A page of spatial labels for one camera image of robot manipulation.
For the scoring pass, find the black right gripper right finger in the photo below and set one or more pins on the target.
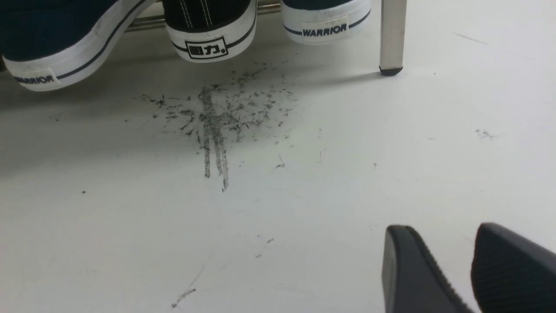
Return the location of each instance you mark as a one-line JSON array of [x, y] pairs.
[[512, 274]]

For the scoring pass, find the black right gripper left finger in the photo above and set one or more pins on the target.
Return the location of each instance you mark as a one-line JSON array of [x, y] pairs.
[[411, 278]]

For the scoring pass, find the stainless steel shoe rack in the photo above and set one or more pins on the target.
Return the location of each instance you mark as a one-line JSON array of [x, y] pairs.
[[393, 26]]

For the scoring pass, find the navy Warrior sneaker right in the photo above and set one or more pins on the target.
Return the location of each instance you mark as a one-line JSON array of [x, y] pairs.
[[316, 22]]

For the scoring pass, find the navy warrior sneaker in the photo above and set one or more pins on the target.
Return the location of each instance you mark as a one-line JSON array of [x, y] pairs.
[[316, 22], [51, 44]]

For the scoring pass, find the black canvas sneaker right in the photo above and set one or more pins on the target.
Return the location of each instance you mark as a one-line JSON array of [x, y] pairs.
[[203, 31]]

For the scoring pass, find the navy Warrior sneaker left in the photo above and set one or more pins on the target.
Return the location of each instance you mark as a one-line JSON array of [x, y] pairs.
[[51, 44]]

